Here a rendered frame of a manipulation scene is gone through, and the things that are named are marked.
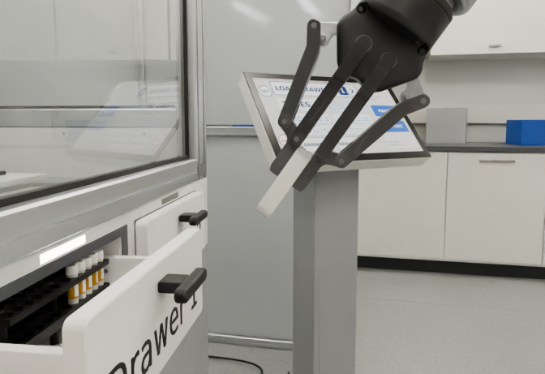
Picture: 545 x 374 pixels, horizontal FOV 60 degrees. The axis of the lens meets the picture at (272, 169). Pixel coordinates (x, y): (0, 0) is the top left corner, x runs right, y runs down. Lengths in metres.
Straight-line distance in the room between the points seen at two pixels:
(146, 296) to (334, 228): 1.00
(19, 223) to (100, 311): 0.12
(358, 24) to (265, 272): 1.91
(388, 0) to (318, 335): 1.18
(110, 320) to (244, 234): 1.87
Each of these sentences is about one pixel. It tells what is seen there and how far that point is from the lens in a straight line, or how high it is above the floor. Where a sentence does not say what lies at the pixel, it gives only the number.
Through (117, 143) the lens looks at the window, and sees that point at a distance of 0.66.
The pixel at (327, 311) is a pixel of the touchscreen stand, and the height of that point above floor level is 0.51.
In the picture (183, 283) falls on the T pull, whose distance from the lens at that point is 0.46.
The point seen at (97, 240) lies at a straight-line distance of 0.58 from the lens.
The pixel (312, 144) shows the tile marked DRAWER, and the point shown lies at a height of 1.00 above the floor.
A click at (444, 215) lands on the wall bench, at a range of 3.47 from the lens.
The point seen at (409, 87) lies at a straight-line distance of 0.43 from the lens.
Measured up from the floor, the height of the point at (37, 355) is 0.89.
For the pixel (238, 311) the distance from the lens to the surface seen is 2.36.
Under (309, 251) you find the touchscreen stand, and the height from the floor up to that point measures 0.69.
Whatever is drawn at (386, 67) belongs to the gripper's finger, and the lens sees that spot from 0.42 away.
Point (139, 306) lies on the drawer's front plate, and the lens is 0.44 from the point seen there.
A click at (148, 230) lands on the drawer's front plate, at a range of 0.67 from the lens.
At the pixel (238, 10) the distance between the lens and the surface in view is 2.24.
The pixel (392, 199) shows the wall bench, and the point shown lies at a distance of 3.41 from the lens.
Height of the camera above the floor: 1.06
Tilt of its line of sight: 6 degrees down
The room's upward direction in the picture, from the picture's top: straight up
